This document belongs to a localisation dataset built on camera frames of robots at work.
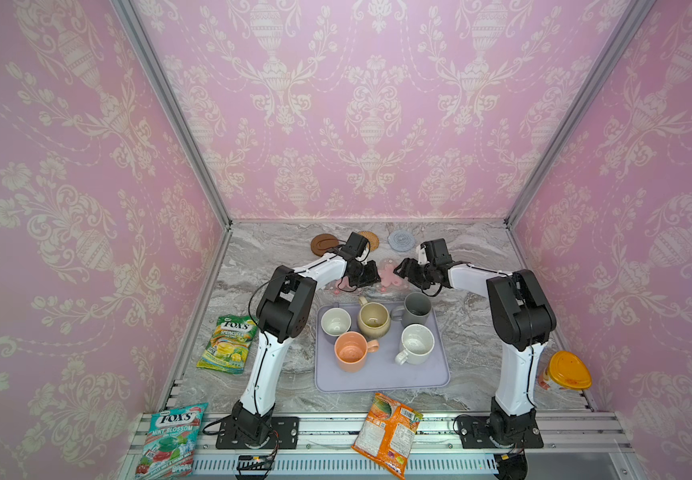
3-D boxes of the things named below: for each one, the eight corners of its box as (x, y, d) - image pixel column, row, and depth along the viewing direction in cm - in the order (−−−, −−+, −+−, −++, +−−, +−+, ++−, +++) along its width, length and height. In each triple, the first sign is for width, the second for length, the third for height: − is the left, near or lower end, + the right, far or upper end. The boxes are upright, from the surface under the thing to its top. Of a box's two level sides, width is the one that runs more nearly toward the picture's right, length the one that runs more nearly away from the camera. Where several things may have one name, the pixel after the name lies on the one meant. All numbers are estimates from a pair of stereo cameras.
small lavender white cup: (334, 349, 90) (332, 337, 82) (320, 328, 94) (318, 314, 87) (355, 336, 92) (355, 322, 85) (341, 316, 97) (340, 302, 89)
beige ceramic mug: (357, 340, 89) (358, 330, 84) (357, 307, 96) (357, 296, 91) (389, 340, 89) (391, 330, 84) (386, 307, 96) (388, 296, 91)
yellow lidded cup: (538, 396, 81) (559, 384, 73) (527, 365, 86) (545, 351, 78) (572, 396, 81) (597, 384, 73) (559, 365, 86) (581, 351, 78)
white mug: (396, 367, 85) (399, 357, 79) (393, 335, 91) (396, 323, 85) (431, 367, 85) (438, 357, 79) (426, 335, 91) (432, 323, 85)
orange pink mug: (335, 374, 84) (333, 364, 78) (336, 343, 90) (334, 331, 83) (377, 374, 84) (379, 364, 78) (375, 343, 90) (377, 331, 83)
